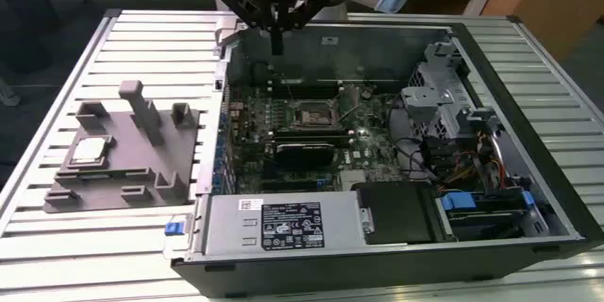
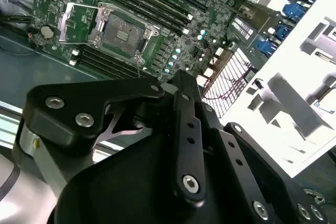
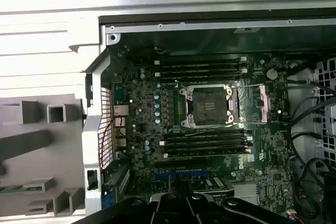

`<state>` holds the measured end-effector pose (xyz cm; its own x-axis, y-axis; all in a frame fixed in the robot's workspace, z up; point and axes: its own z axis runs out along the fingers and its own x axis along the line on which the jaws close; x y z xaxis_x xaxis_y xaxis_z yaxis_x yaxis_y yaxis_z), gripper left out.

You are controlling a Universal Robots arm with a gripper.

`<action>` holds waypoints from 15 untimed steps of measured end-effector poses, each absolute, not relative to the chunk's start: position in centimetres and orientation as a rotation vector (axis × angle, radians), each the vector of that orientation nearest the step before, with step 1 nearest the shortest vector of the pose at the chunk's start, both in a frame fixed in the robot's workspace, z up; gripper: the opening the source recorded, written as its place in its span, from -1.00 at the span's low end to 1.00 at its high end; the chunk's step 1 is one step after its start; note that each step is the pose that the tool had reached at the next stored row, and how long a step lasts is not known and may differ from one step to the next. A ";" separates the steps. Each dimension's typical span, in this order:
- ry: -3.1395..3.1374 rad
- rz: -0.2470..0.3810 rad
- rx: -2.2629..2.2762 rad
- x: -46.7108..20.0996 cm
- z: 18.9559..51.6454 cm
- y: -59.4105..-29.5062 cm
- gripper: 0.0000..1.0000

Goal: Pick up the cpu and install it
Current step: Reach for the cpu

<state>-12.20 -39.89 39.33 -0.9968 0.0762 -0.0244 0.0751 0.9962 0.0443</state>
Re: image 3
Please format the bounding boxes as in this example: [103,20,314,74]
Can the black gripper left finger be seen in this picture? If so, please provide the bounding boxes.
[76,176,182,224]

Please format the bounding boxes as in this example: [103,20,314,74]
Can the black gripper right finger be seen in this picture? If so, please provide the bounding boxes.
[181,176,296,224]

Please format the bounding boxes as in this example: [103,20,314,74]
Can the metal socket cover frame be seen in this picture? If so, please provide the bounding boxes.
[227,84,271,125]

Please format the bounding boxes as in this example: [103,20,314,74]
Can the thin metal locking lever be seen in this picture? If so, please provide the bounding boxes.
[174,79,188,91]

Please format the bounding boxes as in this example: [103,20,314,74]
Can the CPU socket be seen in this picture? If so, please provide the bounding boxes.
[180,83,236,130]

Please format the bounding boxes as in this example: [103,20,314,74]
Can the small black graphics card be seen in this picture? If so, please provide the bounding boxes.
[167,176,236,196]

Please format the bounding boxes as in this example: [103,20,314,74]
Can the blue expansion slot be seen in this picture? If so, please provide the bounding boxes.
[154,172,211,179]

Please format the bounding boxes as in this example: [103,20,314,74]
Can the silver finned heatsink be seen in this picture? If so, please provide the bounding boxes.
[232,183,258,199]

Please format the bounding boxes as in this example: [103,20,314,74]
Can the black RAM slot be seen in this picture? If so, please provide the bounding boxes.
[160,136,253,143]
[156,62,249,68]
[163,149,253,158]
[156,67,249,74]
[162,129,251,137]
[162,142,254,150]
[156,73,249,80]
[157,56,249,63]

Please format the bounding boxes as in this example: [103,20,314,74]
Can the green motherboard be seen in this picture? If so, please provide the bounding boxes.
[110,49,293,209]

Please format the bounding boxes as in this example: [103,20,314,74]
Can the black silver PC case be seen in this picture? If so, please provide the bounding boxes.
[68,14,336,224]

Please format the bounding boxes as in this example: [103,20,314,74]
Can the grey parts rack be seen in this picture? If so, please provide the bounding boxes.
[0,94,89,218]

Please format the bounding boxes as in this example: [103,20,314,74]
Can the green RAM stick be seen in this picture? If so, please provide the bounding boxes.
[0,185,44,195]

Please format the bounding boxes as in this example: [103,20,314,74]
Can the silver perforated drive cage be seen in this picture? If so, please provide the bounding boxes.
[313,57,336,156]

